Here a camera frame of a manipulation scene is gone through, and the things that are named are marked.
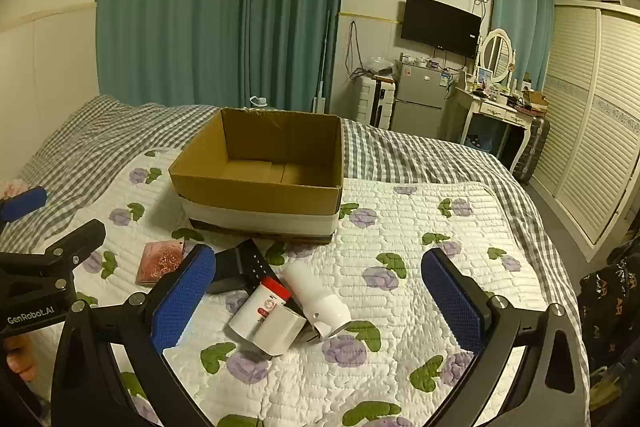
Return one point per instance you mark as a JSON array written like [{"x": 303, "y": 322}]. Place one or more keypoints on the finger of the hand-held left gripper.
[
  {"x": 75, "y": 241},
  {"x": 26, "y": 202}
]

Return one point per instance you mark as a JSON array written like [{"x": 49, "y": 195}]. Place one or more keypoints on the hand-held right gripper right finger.
[{"x": 452, "y": 304}]

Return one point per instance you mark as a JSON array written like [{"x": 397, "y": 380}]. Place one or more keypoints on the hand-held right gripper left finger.
[{"x": 184, "y": 299}]

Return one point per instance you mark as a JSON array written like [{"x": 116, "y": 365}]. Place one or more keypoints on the black button device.
[{"x": 239, "y": 266}]

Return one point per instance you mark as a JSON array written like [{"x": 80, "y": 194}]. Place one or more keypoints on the white bottle red cap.
[{"x": 255, "y": 304}]

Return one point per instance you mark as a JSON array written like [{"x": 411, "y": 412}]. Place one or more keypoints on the small white box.
[{"x": 280, "y": 332}]

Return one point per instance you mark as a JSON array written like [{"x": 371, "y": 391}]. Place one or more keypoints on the white cylindrical device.
[{"x": 320, "y": 294}]

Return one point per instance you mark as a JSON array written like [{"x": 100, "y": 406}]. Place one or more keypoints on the brown cardboard box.
[{"x": 260, "y": 187}]

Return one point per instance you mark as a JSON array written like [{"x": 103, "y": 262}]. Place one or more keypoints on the person's left hand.
[{"x": 22, "y": 354}]

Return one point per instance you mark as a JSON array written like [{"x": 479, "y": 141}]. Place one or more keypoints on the pink soft item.
[{"x": 10, "y": 189}]

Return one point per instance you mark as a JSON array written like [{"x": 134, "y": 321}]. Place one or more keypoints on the pink square tile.
[{"x": 159, "y": 263}]

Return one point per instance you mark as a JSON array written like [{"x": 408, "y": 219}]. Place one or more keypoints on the white floral quilt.
[{"x": 380, "y": 307}]

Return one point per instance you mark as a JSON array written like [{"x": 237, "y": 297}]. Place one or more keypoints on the dark patterned cloth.
[{"x": 612, "y": 317}]

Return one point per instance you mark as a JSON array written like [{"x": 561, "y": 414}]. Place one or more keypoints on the dark suitcase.
[{"x": 532, "y": 152}]

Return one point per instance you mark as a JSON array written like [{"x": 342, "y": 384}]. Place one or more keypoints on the white dressing table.
[{"x": 492, "y": 109}]

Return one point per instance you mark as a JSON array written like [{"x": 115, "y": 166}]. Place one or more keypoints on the silver small fridge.
[{"x": 419, "y": 102}]

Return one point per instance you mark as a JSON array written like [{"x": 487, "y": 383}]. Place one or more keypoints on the small brown carton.
[{"x": 535, "y": 98}]

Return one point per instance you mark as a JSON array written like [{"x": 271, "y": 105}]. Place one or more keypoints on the white louvred wardrobe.
[{"x": 590, "y": 117}]

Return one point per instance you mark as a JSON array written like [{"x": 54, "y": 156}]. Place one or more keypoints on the clear plastic bag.
[{"x": 382, "y": 66}]

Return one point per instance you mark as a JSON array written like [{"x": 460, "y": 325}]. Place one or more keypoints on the white oval mirror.
[{"x": 496, "y": 54}]

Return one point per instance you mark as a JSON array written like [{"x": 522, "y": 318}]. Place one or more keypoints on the teal curtain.
[{"x": 210, "y": 7}]

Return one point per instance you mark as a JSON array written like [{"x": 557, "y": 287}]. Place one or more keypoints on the white pole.
[{"x": 322, "y": 62}]

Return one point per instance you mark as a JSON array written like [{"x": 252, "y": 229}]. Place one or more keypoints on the light blue curtain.
[{"x": 525, "y": 17}]

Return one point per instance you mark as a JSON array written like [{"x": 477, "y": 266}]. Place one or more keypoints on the black wall television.
[{"x": 440, "y": 26}]

